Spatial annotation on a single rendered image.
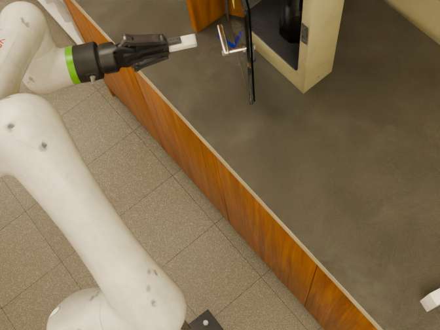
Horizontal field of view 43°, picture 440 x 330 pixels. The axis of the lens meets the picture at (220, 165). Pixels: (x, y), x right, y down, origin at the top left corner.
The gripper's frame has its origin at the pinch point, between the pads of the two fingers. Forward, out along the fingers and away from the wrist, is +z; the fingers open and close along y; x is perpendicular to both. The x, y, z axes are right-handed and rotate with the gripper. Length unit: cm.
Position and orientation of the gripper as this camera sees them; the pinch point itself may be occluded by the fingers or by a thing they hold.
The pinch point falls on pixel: (182, 42)
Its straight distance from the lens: 141.8
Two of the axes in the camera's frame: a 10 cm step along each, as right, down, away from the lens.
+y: -0.7, -4.1, -9.1
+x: -1.9, -8.9, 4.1
